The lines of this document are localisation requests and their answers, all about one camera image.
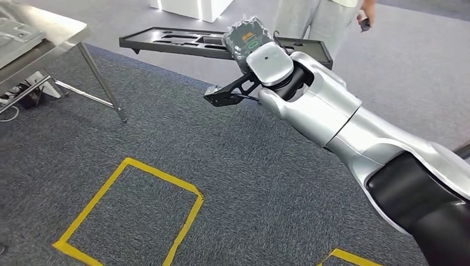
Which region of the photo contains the person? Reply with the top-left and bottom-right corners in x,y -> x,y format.
273,0 -> 377,59

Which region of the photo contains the white display plinth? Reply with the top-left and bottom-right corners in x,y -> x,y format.
150,0 -> 234,23

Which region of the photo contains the grey stamped metal plate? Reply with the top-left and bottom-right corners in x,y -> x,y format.
0,16 -> 47,69

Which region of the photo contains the black plastic panel part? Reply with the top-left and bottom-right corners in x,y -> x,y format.
118,26 -> 334,70

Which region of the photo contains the person's hand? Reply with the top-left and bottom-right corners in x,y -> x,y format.
356,0 -> 376,27

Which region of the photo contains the stainless steel workbench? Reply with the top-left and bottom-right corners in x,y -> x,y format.
0,0 -> 128,124

